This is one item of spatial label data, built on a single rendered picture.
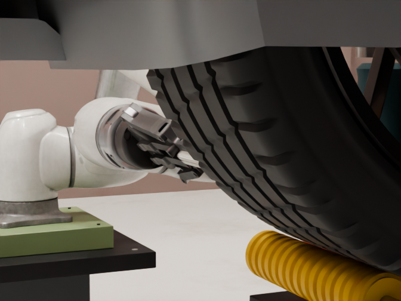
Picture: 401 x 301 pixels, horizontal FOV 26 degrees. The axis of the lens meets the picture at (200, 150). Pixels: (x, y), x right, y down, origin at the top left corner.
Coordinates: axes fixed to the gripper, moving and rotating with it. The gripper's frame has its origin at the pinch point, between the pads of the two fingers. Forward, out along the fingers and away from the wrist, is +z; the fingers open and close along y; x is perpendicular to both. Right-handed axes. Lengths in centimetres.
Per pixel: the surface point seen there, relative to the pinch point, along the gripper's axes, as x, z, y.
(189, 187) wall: 68, -381, -155
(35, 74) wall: 51, -379, -44
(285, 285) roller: -5.1, 7.3, -15.1
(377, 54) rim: 20.2, 8.6, -4.7
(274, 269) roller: -4.4, 5.7, -13.7
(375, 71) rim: 18.5, 9.1, -5.6
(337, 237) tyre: -2.6, 26.7, -4.3
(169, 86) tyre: -0.6, 12.8, 11.7
